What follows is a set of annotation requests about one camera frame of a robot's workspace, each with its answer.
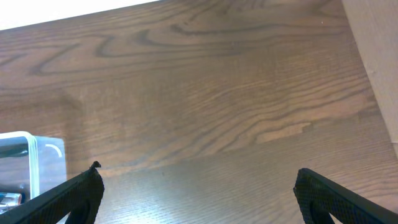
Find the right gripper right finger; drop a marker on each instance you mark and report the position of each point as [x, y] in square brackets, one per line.
[321, 199]

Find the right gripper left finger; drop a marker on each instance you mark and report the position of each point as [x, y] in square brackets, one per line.
[78, 200]

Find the blue precision screwdriver set case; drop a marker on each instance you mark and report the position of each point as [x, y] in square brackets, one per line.
[9, 201]

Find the black yellow screwdriver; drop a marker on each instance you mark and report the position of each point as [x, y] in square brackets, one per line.
[5, 154]

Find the clear plastic container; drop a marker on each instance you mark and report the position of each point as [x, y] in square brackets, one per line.
[43, 169]

